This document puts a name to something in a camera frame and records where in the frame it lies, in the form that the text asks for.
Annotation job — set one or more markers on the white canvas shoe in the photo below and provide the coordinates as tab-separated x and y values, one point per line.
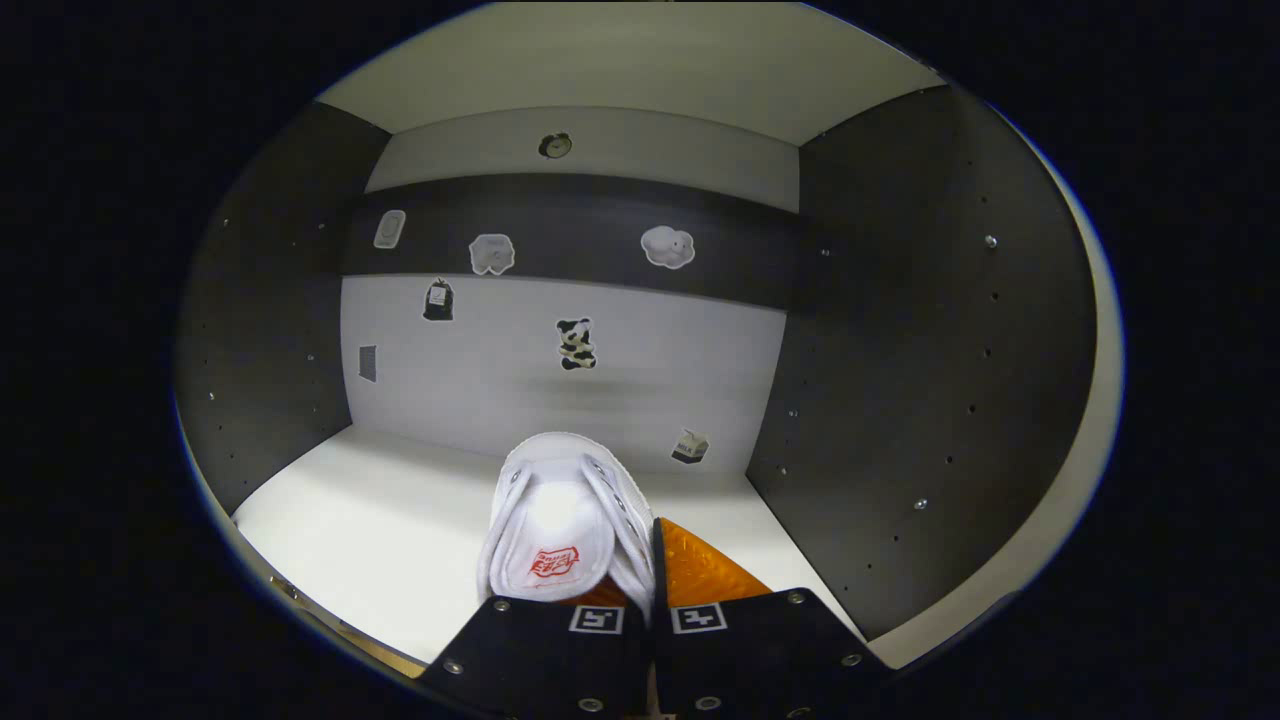
560	510

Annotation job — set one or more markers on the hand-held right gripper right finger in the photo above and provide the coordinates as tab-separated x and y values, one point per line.
760	650

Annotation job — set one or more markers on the white shoe cabinet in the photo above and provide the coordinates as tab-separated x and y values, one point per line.
480	380

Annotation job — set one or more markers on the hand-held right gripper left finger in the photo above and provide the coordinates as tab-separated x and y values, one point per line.
540	660

